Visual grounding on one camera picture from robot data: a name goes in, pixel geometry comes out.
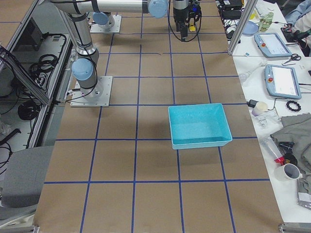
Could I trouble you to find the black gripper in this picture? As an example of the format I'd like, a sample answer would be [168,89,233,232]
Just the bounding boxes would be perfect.
[186,0,202,22]

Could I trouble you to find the yellow toy beetle car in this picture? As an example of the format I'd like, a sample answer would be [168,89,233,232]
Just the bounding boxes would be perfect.
[189,23,196,32]

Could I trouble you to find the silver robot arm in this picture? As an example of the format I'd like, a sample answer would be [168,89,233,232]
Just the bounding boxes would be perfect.
[51,0,202,22]
[60,11,103,100]

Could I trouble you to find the light blue plate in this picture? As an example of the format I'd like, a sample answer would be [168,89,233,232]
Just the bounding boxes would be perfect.
[242,21,259,36]

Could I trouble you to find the upper blue teach pendant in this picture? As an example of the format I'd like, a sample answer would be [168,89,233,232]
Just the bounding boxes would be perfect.
[254,33,292,58]

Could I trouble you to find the blue teach pendant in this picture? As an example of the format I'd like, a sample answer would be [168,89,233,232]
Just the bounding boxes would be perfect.
[264,65,302,100]
[254,33,292,58]

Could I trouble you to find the black scissors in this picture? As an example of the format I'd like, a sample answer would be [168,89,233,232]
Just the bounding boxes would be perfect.
[282,53,301,66]

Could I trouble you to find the lower blue teach pendant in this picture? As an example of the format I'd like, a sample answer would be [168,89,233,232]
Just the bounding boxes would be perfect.
[264,65,302,100]

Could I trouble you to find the turquoise plastic bin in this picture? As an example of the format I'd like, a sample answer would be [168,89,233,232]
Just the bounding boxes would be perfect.
[168,103,233,150]

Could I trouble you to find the cream paper cup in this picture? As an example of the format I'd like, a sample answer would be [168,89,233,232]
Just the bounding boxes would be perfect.
[252,101,268,117]

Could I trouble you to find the grey cloth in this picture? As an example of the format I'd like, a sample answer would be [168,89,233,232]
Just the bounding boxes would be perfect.
[271,113,311,181]

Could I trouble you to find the white mug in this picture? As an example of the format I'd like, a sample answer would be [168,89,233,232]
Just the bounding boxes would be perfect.
[274,164,303,181]

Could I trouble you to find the grey chair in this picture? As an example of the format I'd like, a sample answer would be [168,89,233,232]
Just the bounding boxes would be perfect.
[0,146,53,226]

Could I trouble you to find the aluminium frame post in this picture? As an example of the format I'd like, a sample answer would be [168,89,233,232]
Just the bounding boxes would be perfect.
[227,0,258,55]

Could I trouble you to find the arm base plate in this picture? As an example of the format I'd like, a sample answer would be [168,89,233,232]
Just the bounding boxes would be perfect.
[70,76,113,107]
[90,15,122,34]

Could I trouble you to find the black bead bracelet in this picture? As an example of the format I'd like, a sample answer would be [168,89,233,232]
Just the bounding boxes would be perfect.
[286,100,302,112]

